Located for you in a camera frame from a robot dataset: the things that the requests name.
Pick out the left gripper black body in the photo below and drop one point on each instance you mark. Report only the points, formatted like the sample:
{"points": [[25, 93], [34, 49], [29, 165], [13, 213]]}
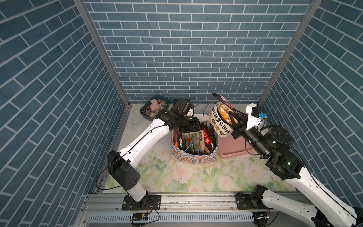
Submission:
{"points": [[187, 125]]}

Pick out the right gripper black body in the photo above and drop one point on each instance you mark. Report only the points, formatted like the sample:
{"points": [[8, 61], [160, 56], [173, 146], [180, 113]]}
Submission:
{"points": [[242, 131]]}

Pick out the red fish seasoning packet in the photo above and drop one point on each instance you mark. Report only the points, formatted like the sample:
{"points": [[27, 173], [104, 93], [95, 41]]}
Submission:
{"points": [[178, 139]]}

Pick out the cream black fish packet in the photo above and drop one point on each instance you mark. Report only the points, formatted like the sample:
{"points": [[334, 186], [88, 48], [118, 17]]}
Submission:
{"points": [[223, 116]]}

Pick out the black seasoning packet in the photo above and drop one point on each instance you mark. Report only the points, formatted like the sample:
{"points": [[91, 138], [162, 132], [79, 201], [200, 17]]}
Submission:
{"points": [[208, 138]]}

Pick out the light green seasoning packet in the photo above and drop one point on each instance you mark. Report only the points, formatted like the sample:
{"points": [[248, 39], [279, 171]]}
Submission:
{"points": [[200, 143]]}

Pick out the dark green seasoning packet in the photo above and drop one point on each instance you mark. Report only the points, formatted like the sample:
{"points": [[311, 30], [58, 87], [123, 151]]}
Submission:
{"points": [[214, 136]]}

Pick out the blue checkered paper bag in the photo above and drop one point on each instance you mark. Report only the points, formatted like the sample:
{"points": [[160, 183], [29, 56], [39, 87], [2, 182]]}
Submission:
{"points": [[182, 156]]}

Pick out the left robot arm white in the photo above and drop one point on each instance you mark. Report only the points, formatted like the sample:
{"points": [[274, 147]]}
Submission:
{"points": [[122, 164]]}

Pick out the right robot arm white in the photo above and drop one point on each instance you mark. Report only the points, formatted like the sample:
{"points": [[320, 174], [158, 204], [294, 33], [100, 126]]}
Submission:
{"points": [[325, 210]]}

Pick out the pink perforated plastic basket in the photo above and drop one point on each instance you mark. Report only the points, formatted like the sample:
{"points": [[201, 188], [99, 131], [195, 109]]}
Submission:
{"points": [[229, 147]]}

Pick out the dark teal plastic bin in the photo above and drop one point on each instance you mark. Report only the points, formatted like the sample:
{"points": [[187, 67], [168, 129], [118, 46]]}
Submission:
{"points": [[146, 112]]}

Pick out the green circuit board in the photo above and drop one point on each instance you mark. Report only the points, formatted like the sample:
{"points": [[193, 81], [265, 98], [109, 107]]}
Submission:
{"points": [[143, 217]]}

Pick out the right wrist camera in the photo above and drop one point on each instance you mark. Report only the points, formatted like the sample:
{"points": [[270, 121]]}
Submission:
{"points": [[256, 114]]}

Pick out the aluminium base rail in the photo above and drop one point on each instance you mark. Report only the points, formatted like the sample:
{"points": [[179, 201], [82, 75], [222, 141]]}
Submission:
{"points": [[186, 210]]}

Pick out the right aluminium corner post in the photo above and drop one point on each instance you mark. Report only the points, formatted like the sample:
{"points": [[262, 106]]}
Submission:
{"points": [[310, 11]]}

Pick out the aluminium corner frame post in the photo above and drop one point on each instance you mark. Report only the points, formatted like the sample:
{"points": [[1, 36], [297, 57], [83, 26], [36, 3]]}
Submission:
{"points": [[86, 17]]}

